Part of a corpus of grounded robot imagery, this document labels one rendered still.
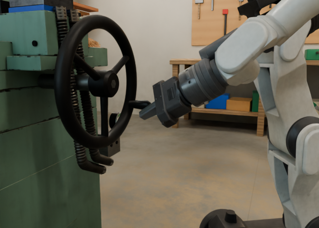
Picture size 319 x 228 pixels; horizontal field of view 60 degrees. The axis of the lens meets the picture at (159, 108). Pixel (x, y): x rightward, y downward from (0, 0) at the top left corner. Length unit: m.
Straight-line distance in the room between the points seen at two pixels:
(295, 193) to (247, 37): 0.61
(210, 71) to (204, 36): 3.38
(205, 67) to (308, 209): 0.67
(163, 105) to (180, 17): 3.51
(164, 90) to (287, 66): 0.39
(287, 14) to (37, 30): 0.49
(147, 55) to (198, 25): 0.86
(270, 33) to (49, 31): 0.43
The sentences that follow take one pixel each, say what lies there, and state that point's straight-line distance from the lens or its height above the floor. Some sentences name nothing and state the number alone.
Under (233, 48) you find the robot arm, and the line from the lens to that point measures 0.56.
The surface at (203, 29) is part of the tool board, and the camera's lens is 3.96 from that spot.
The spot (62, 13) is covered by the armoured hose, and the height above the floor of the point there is 0.96.
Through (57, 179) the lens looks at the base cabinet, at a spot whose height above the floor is 0.55.
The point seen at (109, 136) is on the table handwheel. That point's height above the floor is 0.69.
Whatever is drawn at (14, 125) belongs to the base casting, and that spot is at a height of 0.72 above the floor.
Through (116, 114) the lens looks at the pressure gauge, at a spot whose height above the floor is 0.69.
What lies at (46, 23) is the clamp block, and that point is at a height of 0.93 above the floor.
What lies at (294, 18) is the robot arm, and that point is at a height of 0.94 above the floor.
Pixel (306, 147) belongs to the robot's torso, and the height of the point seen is 0.61.
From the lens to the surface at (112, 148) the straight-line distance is 0.96.
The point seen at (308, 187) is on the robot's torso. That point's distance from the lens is 1.02.
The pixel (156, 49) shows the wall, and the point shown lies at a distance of 4.17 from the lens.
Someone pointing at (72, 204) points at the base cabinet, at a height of 0.44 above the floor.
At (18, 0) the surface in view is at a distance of 0.69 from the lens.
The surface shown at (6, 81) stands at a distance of 0.67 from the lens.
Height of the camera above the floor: 0.86
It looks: 10 degrees down
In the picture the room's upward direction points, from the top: straight up
